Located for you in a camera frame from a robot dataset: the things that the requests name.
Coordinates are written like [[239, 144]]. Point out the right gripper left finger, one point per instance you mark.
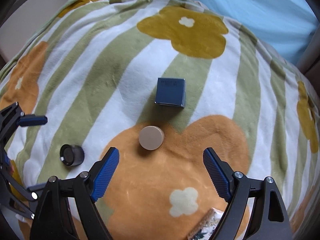
[[53, 219]]

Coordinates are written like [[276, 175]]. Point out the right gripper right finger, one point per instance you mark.
[[268, 220]]

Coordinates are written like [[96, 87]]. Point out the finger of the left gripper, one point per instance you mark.
[[12, 117], [23, 201]]

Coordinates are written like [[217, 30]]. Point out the blue white patterned box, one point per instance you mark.
[[207, 225]]

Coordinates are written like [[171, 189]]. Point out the dark blue small carton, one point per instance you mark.
[[170, 92]]

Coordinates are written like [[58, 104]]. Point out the floral striped fleece blanket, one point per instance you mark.
[[92, 70]]

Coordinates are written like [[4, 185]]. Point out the light blue bed sheet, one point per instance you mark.
[[287, 25]]

